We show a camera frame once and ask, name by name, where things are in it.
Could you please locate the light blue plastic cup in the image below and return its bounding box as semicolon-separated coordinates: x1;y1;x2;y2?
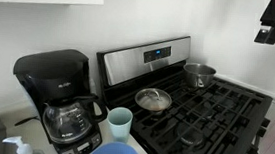
105;106;135;145

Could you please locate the stainless steel pot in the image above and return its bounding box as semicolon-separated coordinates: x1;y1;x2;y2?
181;61;218;91

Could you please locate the glass pot lid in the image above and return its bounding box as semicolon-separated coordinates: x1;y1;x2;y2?
133;86;173;114

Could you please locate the black stove knob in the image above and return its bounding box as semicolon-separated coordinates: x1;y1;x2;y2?
246;145;260;154
261;117;271;129
256;126;268;138

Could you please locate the stainless gas stove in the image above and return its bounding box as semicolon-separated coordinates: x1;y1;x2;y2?
88;27;275;154

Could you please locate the black drip coffee maker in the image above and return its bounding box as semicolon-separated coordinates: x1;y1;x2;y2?
5;44;113;154

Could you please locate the glass coffee carafe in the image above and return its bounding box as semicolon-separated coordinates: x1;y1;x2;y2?
39;90;110;148

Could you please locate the black coffee maker cord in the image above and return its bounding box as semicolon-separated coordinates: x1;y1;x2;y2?
14;113;41;129

